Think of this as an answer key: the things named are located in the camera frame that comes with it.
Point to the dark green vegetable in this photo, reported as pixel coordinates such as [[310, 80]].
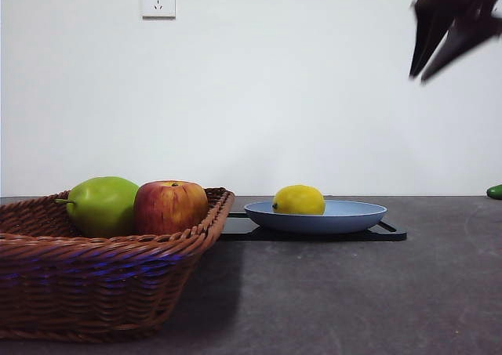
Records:
[[495, 191]]

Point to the green pear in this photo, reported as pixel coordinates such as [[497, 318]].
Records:
[[100, 206]]

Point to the yellow lemon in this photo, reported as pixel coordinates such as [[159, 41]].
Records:
[[300, 200]]

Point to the brown wicker basket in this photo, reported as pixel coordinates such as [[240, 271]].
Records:
[[98, 284]]

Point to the black flat tray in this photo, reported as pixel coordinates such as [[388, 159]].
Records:
[[239, 229]]

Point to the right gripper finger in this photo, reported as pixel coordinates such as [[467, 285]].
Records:
[[425, 33], [459, 43]]

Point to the red apple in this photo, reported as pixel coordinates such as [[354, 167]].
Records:
[[170, 208]]

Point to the blue round plate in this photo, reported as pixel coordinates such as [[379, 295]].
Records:
[[313, 222]]

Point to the white wall socket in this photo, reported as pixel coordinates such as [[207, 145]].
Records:
[[158, 1]]

